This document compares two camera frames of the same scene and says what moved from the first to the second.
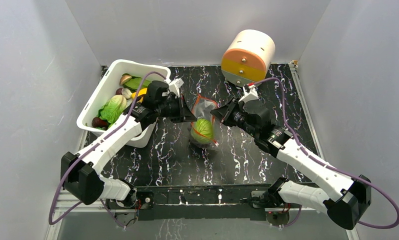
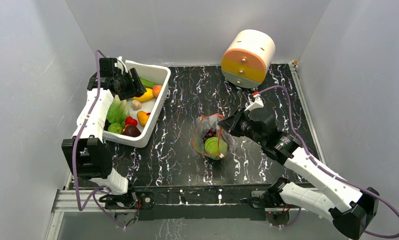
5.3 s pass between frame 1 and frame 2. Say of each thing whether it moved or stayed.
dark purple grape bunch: moved
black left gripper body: moved
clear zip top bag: moved
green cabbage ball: moved
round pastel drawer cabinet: stayed
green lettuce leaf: stayed
